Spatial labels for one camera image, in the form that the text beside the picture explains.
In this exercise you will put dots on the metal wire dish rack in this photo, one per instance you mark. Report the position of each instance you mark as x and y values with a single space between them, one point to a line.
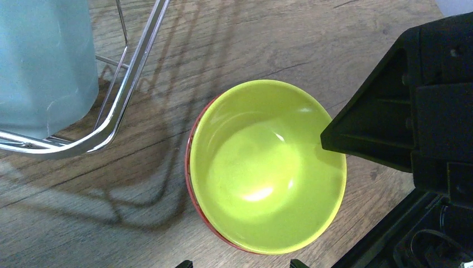
112 110

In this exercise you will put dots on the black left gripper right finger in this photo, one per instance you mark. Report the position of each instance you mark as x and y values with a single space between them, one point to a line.
413 113

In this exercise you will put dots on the yellow-green bowl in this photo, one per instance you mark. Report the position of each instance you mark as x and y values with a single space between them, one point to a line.
256 171

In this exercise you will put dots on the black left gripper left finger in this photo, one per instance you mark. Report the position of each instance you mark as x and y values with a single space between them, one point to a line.
185 264

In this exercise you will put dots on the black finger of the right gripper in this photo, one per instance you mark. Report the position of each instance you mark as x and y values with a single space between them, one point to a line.
295 263

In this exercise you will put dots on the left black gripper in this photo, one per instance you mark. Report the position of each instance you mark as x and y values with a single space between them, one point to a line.
423 230

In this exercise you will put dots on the light blue mug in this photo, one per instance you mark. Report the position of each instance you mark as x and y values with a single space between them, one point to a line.
49 78

